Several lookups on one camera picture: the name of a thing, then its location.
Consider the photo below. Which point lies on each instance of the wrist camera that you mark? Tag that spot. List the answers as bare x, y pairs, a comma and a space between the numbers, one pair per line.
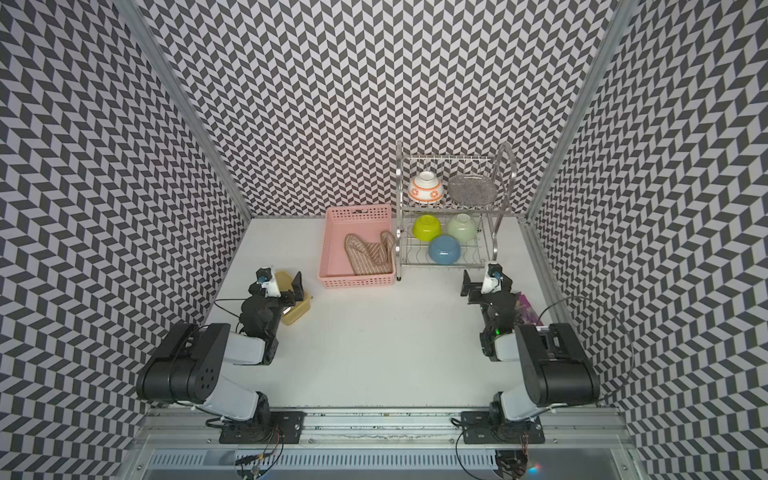
267, 283
493, 279

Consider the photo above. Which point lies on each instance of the white orange patterned bowl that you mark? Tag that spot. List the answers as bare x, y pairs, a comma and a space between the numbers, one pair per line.
425, 188

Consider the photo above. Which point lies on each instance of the pale green bowl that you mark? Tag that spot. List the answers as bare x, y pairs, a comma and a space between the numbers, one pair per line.
462, 227

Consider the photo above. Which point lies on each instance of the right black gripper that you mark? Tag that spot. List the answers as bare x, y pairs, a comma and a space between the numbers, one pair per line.
474, 288

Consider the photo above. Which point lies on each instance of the lime green bowl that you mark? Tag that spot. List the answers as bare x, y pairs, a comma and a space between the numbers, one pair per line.
426, 228

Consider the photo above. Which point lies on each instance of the aluminium front rail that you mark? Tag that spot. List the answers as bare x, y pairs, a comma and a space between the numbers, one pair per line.
438, 427

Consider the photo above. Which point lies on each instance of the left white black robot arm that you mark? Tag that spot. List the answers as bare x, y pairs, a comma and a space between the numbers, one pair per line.
186, 368

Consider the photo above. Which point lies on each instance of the brown striped square dishcloth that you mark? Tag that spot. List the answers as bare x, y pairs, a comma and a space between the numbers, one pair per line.
370, 258

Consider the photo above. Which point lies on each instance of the purple snack bag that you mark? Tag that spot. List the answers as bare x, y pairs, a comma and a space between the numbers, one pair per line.
527, 312

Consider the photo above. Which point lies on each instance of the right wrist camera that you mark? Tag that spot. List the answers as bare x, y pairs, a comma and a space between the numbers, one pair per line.
493, 279

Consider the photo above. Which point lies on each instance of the yellow plastic container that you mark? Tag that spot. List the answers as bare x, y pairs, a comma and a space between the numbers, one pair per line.
292, 314

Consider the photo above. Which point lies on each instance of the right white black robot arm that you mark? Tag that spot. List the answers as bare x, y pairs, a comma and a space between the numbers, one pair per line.
555, 369

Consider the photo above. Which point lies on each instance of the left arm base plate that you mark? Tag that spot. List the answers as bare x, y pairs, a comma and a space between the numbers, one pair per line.
282, 426

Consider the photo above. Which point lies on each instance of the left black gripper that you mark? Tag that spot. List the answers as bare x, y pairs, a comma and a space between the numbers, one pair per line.
287, 295

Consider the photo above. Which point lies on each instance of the pink plastic basket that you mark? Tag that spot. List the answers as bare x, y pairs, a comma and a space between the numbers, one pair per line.
367, 221

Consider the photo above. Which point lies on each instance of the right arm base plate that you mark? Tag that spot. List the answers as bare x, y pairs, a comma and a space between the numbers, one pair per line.
480, 429

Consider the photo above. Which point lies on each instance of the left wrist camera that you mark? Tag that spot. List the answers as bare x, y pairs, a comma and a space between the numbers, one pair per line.
267, 283

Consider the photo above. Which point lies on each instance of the grey speckled plate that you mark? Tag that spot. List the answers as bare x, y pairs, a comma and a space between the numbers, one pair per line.
471, 190

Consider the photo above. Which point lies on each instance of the blue bowl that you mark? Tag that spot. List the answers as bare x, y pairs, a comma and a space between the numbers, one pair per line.
444, 250

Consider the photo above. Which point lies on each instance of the metal two-tier dish rack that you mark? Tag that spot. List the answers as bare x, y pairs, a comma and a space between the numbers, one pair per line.
502, 168

